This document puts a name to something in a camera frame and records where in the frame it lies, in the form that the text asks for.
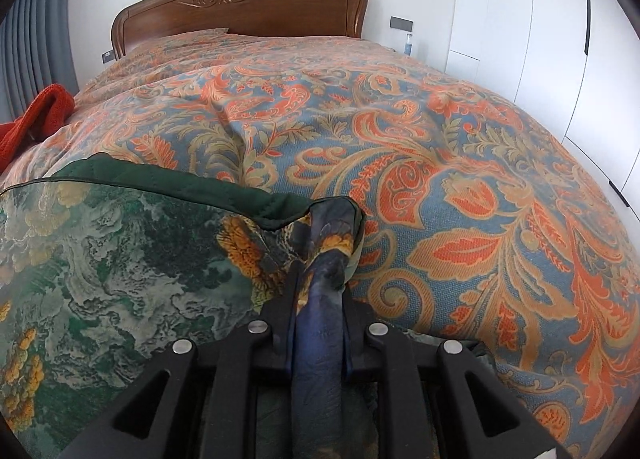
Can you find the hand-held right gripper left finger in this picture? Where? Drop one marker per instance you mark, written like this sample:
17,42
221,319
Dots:
282,309

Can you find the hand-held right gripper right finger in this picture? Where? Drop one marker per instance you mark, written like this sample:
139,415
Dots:
352,334

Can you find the green landscape print jacket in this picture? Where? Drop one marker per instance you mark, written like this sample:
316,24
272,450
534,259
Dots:
100,264

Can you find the orange paisley duvet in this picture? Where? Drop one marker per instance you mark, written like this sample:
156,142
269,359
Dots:
450,189

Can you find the paisley pillow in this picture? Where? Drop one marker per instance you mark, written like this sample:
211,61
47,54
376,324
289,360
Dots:
200,35

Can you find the clear plastic bottle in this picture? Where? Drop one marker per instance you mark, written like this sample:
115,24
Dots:
409,45

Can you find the wooden bed headboard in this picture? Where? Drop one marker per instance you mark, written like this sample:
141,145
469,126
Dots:
250,4

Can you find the orange knitted sweater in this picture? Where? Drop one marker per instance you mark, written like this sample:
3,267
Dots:
45,109

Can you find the grey curtain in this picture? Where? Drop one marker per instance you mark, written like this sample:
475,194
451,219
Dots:
40,39

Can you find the white wardrobe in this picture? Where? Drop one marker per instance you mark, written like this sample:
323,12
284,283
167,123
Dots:
525,14

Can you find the small wall socket beside headboard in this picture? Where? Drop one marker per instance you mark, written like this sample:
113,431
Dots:
107,57

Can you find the grey wall switch panel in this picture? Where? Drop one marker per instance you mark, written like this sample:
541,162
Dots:
401,24

